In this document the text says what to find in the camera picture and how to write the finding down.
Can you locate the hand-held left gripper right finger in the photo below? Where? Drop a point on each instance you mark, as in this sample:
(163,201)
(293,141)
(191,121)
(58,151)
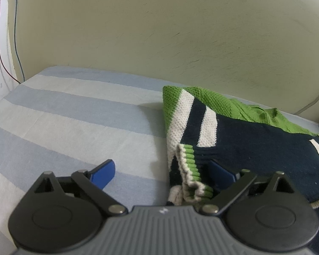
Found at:
(222,174)

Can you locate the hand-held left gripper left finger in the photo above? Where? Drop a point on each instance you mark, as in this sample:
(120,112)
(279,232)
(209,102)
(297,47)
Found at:
(103,175)

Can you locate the green and navy knit sweater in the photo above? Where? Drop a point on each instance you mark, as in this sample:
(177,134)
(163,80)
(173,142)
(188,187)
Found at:
(255,143)

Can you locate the striped blue bed sheet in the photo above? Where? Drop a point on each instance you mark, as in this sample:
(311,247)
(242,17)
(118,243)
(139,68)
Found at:
(69,122)

